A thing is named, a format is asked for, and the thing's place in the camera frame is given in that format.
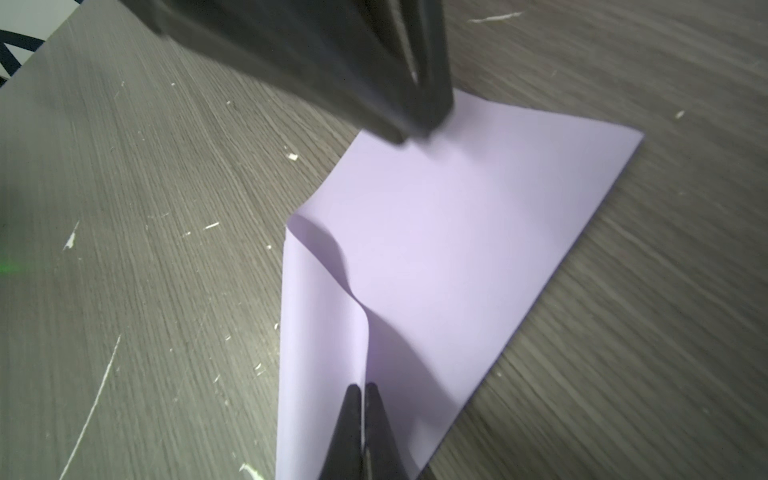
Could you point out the lilac square paper sheet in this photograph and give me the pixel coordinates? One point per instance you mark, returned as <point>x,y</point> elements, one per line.
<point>412,266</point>

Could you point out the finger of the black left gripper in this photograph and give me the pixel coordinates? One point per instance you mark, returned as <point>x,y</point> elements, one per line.
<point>213,30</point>
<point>422,85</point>

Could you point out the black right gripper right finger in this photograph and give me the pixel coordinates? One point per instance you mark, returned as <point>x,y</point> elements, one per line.
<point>381,457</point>

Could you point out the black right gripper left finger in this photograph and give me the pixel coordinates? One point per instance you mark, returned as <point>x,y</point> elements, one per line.
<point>344,456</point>

